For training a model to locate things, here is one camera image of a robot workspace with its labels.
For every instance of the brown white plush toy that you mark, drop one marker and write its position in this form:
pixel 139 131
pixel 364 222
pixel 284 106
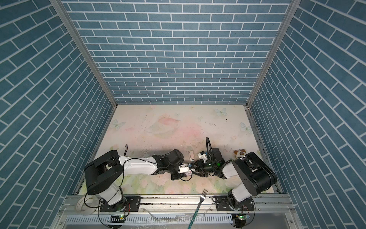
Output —
pixel 239 153

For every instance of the pink white stapler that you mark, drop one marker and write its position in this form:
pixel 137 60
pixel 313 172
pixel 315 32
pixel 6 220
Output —
pixel 191 155

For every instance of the aluminium corner post right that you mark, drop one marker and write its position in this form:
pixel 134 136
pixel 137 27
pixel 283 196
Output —
pixel 274 47

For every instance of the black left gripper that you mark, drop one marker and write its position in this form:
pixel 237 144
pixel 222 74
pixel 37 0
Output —
pixel 176 177

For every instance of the green handled fork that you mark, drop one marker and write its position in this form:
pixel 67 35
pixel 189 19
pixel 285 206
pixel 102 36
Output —
pixel 202 199

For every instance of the aluminium front rail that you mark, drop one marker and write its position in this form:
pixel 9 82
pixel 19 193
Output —
pixel 187 204

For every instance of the aluminium corner post left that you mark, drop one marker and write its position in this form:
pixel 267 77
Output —
pixel 65 18

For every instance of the aluminium corner post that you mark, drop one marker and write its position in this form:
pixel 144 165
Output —
pixel 65 18
pixel 274 47

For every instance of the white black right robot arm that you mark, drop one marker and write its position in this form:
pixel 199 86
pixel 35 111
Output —
pixel 255 175

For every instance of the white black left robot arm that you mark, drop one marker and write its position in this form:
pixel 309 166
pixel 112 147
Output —
pixel 101 173

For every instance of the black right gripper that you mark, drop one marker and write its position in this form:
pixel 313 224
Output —
pixel 200 167

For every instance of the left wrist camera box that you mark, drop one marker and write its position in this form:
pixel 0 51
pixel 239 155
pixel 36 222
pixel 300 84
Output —
pixel 184 169

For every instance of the clear tape roll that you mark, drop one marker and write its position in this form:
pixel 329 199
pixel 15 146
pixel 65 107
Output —
pixel 84 205

